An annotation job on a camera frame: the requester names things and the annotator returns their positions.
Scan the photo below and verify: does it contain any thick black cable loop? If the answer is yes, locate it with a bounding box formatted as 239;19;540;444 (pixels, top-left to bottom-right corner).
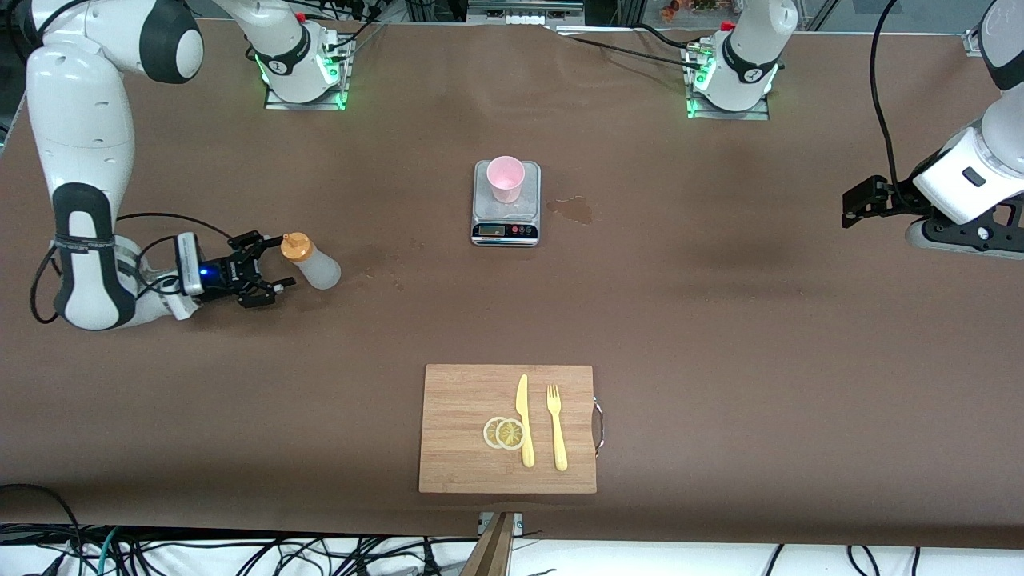
0;482;85;576

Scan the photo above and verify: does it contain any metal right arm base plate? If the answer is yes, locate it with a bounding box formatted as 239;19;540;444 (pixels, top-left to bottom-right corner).
263;32;354;112

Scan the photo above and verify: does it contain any brown table cover sheet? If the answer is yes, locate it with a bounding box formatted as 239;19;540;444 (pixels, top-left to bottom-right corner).
0;14;1024;550

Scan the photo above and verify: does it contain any clear sauce bottle orange cap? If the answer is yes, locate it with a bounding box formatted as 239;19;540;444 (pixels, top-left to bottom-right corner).
281;231;343;291

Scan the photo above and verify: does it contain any wooden beam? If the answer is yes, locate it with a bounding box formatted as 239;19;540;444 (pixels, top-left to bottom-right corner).
460;512;517;576

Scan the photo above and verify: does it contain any silver digital kitchen scale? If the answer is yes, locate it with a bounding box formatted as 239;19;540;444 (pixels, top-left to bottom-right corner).
470;160;542;248

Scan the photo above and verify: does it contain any pink plastic cup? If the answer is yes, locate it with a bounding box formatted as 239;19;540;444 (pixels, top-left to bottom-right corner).
486;155;526;205

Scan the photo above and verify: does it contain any yellow plastic knife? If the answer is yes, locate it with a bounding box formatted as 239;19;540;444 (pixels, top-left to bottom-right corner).
514;374;536;469

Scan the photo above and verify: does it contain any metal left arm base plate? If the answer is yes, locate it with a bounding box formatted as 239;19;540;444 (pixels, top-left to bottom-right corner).
685;40;771;122

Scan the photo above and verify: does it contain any bamboo cutting board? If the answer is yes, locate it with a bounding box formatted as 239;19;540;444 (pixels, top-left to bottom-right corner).
418;364;606;495

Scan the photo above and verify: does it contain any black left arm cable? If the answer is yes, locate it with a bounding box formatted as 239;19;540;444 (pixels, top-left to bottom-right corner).
869;0;909;186

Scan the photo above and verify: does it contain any thin black cable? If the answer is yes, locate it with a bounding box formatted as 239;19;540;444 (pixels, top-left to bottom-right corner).
552;28;705;65

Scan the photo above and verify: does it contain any yellow plastic fork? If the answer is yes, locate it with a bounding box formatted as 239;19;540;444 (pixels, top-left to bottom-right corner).
546;384;569;472

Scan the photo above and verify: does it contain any teal cable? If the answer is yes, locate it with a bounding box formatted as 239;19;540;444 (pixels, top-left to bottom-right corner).
94;526;122;575

